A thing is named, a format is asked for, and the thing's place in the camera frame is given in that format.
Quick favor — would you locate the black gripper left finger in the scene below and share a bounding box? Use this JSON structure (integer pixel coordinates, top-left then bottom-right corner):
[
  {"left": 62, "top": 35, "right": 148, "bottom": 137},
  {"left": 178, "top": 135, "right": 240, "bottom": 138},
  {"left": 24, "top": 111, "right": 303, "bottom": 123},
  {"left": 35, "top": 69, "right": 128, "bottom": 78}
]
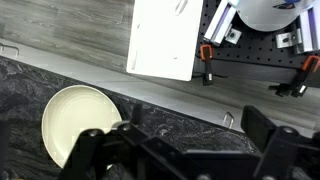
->
[{"left": 58, "top": 103, "right": 188, "bottom": 180}]

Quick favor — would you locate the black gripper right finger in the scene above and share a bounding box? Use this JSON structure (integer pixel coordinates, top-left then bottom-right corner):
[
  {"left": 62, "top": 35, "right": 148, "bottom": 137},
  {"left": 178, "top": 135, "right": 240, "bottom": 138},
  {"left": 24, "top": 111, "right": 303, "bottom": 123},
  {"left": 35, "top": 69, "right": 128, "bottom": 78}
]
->
[{"left": 240, "top": 105, "right": 320, "bottom": 180}]

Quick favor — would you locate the cream ceramic plate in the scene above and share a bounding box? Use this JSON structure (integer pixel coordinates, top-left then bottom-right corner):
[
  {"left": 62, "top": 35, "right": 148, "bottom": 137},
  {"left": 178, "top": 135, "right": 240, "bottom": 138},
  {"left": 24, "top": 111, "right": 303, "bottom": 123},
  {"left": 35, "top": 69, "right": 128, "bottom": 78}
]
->
[{"left": 40, "top": 84, "right": 124, "bottom": 170}]

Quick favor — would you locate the orange black clamp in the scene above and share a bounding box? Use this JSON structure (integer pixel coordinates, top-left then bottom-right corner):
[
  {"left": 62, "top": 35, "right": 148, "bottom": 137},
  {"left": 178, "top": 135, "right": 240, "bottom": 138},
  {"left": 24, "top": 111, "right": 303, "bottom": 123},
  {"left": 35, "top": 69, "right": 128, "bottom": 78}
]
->
[
  {"left": 199, "top": 43, "right": 215, "bottom": 87},
  {"left": 267, "top": 54, "right": 320, "bottom": 99}
]

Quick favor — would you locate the black perforated base board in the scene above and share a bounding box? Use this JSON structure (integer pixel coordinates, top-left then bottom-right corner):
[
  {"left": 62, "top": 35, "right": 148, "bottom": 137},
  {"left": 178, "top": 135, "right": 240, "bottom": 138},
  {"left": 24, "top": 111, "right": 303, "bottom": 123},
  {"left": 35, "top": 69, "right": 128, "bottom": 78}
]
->
[{"left": 193, "top": 0, "right": 320, "bottom": 80}]

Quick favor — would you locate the aluminium extrusion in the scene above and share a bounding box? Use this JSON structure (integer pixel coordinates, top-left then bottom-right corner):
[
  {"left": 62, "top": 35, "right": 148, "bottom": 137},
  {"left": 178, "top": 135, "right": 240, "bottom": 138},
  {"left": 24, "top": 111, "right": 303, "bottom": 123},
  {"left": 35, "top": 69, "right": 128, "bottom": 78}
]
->
[
  {"left": 297, "top": 5, "right": 320, "bottom": 55},
  {"left": 203, "top": 0, "right": 238, "bottom": 47}
]

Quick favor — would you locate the white electronics box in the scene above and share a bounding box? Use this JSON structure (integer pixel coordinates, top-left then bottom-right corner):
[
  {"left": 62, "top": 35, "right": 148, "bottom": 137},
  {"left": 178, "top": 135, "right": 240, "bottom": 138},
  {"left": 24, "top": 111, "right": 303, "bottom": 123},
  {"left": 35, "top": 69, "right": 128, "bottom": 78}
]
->
[{"left": 125, "top": 0, "right": 205, "bottom": 82}]

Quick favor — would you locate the metal cabinet handle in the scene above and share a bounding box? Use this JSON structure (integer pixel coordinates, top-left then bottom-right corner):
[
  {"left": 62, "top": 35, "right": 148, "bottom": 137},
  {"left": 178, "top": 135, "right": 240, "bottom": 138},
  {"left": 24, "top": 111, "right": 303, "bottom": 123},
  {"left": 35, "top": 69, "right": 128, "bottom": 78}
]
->
[
  {"left": 222, "top": 111, "right": 236, "bottom": 130},
  {"left": 0, "top": 42, "right": 21, "bottom": 60}
]

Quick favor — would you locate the metal corner bracket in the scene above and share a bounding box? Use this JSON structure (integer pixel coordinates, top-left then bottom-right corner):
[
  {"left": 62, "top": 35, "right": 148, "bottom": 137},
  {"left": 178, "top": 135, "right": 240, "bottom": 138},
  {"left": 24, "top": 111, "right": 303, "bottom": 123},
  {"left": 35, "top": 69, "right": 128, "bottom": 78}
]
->
[
  {"left": 275, "top": 28, "right": 303, "bottom": 50},
  {"left": 224, "top": 27, "right": 243, "bottom": 45}
]

